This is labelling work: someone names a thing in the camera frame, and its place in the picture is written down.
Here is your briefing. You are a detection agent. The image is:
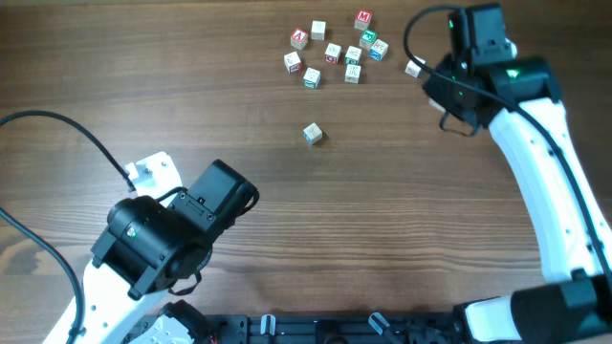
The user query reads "blue sided plain wooden block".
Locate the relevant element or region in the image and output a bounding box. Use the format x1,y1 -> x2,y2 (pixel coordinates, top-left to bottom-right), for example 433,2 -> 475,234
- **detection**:
303,122 -> 323,145

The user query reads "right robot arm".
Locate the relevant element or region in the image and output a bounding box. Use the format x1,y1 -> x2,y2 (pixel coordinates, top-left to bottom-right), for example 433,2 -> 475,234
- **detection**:
424,4 -> 611,343

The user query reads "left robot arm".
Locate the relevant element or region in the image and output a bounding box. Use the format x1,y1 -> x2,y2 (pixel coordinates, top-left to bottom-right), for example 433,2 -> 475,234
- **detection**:
45,154 -> 259,343

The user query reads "green top wooden block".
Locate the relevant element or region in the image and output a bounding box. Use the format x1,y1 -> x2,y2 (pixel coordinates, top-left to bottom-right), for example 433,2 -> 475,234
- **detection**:
360,30 -> 378,51

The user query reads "red letter M block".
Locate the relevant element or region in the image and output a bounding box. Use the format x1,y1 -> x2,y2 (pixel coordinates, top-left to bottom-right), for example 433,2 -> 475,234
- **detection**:
354,10 -> 373,31

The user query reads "green sided wooden block centre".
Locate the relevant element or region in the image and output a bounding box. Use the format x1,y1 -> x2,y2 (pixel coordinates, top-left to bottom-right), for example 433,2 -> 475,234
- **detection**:
344,46 -> 362,65

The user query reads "green sided wooden block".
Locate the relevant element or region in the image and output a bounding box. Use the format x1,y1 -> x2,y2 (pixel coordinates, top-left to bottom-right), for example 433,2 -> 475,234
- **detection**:
344,46 -> 362,65
303,68 -> 321,89

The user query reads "blue engraved wooden block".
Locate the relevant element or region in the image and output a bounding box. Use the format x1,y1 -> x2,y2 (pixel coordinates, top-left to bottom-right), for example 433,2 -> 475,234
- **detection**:
344,64 -> 361,84

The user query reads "red sided wooden block centre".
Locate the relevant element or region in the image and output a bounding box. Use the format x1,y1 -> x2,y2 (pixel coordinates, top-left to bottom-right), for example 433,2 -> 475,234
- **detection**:
324,43 -> 341,65

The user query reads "red sided wooden block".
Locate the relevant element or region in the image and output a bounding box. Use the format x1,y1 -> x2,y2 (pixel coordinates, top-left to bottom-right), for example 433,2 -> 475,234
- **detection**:
324,43 -> 341,65
283,52 -> 302,74

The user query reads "green sided wooden block lower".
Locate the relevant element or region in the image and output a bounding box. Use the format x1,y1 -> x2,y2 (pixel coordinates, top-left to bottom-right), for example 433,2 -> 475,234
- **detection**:
303,68 -> 321,89

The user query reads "red sided wooden block left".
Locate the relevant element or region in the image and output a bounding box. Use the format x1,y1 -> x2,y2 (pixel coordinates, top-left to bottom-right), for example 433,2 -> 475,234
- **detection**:
283,52 -> 302,74

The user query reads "plain wooden block top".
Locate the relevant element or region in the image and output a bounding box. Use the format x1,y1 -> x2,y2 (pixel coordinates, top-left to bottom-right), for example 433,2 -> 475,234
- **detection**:
311,20 -> 326,40

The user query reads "red letter A block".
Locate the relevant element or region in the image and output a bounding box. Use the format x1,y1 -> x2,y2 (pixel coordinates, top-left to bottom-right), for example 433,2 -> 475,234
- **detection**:
290,28 -> 309,50

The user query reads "black right camera cable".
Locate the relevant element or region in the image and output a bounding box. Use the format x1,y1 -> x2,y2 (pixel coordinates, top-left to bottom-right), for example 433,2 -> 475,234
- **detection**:
403,5 -> 612,283

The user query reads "black camera cable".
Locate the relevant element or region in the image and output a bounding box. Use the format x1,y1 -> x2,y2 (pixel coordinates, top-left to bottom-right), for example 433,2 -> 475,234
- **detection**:
0,110 -> 138,344
403,5 -> 612,283

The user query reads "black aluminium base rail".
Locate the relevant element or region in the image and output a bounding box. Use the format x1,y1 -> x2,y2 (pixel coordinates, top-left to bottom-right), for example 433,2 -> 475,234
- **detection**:
121,312 -> 460,344

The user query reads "black left camera cable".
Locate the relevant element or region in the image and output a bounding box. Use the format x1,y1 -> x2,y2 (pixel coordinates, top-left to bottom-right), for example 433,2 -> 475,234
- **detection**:
0,110 -> 138,344

